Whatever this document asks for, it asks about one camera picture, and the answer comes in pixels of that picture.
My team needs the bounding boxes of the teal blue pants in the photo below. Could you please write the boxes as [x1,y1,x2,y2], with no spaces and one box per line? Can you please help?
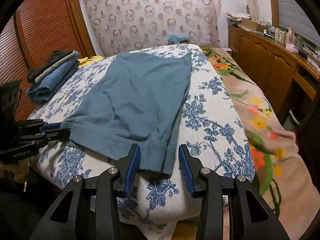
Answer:
[62,53,191,175]

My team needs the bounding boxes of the folded blue denim jeans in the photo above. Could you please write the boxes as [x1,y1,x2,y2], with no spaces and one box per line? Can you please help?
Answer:
[27,50,80,105]

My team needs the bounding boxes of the colourful floral blanket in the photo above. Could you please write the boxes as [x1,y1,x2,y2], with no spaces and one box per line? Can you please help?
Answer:
[203,48,319,239]

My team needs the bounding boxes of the yellow plush toy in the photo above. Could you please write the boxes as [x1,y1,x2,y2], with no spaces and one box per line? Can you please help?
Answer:
[78,55,104,68]

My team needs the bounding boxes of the folded black garment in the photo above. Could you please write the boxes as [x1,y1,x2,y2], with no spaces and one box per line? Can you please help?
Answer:
[27,50,73,83]

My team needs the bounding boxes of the folded grey garment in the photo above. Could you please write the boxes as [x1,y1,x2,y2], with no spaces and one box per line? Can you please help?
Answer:
[35,53,78,83]

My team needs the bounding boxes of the blue floral white bedspread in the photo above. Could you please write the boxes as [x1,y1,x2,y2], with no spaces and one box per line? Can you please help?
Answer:
[31,44,254,239]

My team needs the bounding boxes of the brown louvred wooden wardrobe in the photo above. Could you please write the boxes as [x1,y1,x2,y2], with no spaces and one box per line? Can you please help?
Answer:
[1,0,96,120]

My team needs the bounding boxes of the circle patterned sheer curtain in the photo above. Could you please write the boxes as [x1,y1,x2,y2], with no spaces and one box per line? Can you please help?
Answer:
[83,0,221,56]

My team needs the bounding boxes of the brown wooden sideboard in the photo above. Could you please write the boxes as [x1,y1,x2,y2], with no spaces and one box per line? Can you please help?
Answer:
[228,26,319,124]

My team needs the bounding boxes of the blue item by curtain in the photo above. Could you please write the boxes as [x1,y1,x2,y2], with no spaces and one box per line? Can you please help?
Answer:
[168,34,190,44]

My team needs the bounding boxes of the pink bottle on sideboard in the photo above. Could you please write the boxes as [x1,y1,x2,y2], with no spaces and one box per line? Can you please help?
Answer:
[285,27,296,46]

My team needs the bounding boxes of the white bottle on sideboard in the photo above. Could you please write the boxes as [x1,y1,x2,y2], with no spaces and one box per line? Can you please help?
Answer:
[274,28,280,42]

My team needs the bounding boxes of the cardboard box on sideboard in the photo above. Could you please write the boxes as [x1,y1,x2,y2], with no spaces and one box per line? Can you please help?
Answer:
[241,18,268,33]

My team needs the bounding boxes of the folded patterned cloth on sideboard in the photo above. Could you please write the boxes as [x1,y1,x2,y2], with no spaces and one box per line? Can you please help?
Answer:
[226,12,252,22]

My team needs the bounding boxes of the grey window roller shutter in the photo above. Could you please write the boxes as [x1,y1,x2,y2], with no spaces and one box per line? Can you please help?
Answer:
[278,0,319,46]

